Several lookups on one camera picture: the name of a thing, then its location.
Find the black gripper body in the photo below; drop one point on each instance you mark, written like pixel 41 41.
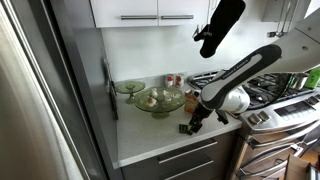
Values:
pixel 203 113

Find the small green block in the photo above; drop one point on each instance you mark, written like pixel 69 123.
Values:
pixel 183 128

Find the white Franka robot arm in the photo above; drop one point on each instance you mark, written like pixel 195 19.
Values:
pixel 233 76

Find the orange sachet pack box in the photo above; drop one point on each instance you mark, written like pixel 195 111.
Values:
pixel 190 103

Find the grey kitchen drawer front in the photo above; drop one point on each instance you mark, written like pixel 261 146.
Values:
pixel 200 171
pixel 173 150

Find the white garlic bulb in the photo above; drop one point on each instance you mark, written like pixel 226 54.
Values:
pixel 167 95
pixel 150 102
pixel 153 93

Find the red and white tin can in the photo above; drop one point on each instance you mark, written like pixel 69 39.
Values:
pixel 169 81
pixel 179 80

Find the silver range knob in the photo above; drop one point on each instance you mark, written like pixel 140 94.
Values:
pixel 264 115
pixel 312 100
pixel 255 118

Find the stainless steel gas range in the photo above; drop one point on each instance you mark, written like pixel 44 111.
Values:
pixel 266 133

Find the black cast iron stove grate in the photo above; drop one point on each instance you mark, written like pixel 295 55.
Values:
pixel 266 90

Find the small green glass cake stand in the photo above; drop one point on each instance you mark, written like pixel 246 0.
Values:
pixel 130 87

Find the steel cooking pot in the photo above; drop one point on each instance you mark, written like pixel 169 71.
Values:
pixel 300 81

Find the wooden board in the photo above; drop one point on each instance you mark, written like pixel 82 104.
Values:
pixel 296 168

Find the narrow white cabinet door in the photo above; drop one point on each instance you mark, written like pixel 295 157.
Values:
pixel 183 7

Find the green bottle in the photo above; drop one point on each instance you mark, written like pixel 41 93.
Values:
pixel 313 78

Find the hanging steel spoon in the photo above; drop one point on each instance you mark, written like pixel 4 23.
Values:
pixel 286 20

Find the wide white cabinet door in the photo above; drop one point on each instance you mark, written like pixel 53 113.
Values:
pixel 123 8

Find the stainless steel refrigerator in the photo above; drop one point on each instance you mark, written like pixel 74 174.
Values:
pixel 33 100

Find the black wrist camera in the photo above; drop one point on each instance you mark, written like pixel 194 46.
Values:
pixel 222 117

